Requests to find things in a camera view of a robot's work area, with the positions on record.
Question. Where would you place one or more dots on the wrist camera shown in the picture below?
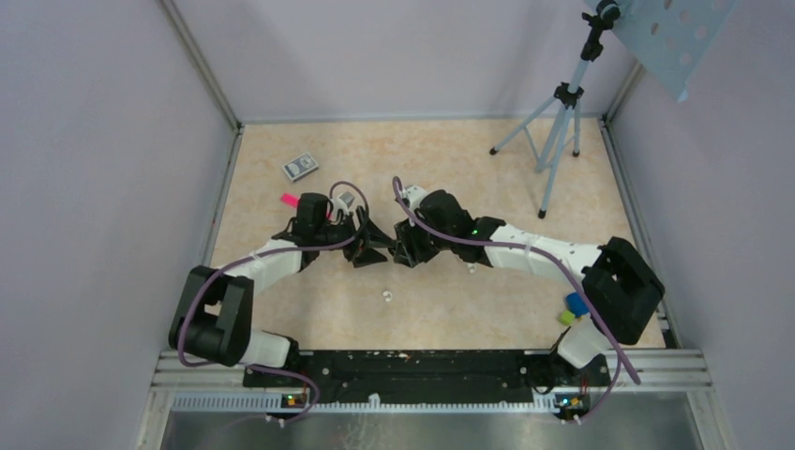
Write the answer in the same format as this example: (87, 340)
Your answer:
(412, 196)
(344, 202)

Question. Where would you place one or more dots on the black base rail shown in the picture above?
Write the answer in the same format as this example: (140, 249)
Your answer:
(433, 377)

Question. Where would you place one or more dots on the pink block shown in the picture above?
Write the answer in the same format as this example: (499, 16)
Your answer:
(290, 200)

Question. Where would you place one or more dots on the green cube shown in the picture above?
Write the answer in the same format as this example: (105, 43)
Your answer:
(567, 318)

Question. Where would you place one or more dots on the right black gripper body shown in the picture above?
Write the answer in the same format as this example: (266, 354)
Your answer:
(410, 232)

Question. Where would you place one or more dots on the light blue tripod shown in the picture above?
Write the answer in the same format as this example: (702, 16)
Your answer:
(566, 125)

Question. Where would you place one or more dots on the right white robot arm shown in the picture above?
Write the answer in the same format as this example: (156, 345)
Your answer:
(618, 288)

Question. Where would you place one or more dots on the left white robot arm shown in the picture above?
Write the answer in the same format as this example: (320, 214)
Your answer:
(213, 319)

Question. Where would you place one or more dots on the perforated blue panel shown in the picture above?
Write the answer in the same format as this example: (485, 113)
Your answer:
(668, 38)

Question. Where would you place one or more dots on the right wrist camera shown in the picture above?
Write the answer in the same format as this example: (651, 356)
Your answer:
(412, 196)

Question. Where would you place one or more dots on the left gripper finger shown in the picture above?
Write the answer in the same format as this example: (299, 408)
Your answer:
(366, 256)
(369, 234)

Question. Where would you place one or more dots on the card deck box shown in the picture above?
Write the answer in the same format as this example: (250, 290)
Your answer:
(300, 167)

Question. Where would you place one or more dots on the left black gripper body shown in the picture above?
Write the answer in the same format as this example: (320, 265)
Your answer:
(333, 233)

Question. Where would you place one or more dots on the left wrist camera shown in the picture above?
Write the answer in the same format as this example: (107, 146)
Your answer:
(344, 202)

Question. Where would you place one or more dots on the blue toy block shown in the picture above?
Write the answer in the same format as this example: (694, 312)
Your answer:
(576, 305)

